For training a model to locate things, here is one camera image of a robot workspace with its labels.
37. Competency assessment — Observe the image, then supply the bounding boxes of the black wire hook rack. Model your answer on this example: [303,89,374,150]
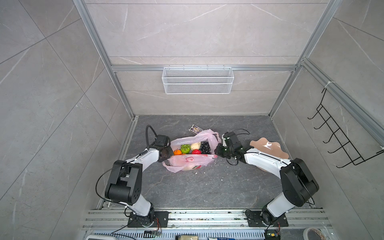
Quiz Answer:
[307,88,384,169]

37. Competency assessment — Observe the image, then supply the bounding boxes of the pink plastic shopping bag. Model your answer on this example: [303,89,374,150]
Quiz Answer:
[162,129,221,173]

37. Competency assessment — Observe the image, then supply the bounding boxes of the pink wavy plastic plate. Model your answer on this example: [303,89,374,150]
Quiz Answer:
[250,138,290,159]

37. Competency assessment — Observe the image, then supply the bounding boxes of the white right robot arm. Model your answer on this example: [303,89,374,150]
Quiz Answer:
[215,132,320,226]

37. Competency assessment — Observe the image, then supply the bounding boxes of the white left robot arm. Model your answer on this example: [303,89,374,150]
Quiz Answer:
[95,125,174,227]

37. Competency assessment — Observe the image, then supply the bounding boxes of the beige fake fruit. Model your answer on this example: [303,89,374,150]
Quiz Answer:
[190,142,201,151]

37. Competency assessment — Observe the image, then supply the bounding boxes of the dark fake grape bunch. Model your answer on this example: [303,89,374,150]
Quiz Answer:
[200,142,211,155]

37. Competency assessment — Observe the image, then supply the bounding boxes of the white wire mesh basket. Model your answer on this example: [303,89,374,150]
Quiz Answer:
[162,67,235,95]

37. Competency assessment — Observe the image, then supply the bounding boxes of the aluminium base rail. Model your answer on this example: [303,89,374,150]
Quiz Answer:
[80,208,337,240]

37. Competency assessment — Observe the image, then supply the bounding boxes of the red fake fruit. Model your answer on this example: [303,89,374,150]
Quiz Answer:
[192,149,202,155]

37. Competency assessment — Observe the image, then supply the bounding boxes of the green fake fruit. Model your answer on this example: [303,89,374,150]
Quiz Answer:
[181,144,191,154]

